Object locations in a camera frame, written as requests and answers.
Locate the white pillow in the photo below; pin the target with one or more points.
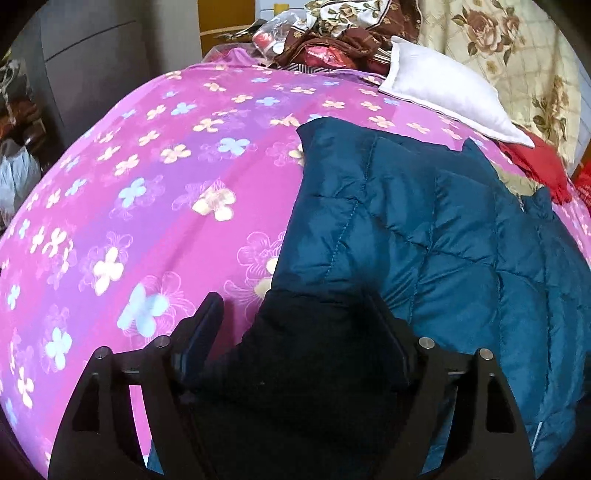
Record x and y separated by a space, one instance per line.
438 87

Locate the clear plastic bag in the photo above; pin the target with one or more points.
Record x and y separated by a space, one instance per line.
274 32

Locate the white plastic bag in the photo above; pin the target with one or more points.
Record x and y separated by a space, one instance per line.
16 180

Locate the beige rose-print quilt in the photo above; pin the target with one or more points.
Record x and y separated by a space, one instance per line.
512 60

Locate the blue quilted jacket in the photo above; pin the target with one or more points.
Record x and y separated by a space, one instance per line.
415 221

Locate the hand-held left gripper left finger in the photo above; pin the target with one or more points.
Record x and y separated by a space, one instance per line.
202 325

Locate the pink floral bedsheet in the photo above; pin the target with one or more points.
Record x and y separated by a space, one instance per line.
147 184

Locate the brown floral blanket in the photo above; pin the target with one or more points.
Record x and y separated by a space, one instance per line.
351 39

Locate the red cloth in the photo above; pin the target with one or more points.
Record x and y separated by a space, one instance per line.
538 161

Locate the yellow wooden door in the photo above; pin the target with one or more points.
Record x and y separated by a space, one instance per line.
221 18

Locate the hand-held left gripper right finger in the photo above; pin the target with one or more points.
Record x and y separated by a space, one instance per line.
400 353

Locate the grey wardrobe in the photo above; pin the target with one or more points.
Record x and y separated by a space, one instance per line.
92 69

